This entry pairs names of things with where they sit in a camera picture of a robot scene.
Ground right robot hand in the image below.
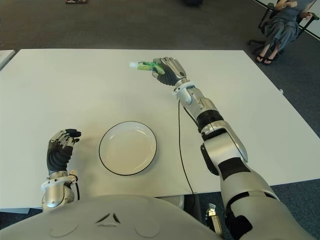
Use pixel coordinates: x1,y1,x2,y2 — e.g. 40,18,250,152
151,56,187,87

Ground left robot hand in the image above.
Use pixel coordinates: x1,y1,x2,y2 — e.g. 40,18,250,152
46,128,82,176

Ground green toothpaste tube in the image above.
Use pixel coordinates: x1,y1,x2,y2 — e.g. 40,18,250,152
129,60,166,74

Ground white plate with black rim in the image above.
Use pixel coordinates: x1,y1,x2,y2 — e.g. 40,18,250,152
98,121,158,176

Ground grey robot torso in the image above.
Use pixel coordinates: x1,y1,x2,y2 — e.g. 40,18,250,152
0,194,219,240

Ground seated person on chair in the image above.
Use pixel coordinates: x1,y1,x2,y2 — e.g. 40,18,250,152
247,2,315,55

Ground white side table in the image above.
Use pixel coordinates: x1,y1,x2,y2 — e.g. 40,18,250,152
0,49,15,71

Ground seated person in grey dress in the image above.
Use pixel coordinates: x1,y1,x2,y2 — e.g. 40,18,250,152
256,0,312,65

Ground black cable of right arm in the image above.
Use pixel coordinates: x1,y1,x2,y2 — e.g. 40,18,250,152
177,98,195,195

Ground white pedestal base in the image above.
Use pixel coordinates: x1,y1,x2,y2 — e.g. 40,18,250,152
157,194,186,210

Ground metal bracket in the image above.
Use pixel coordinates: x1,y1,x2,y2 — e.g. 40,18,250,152
204,202,221,234

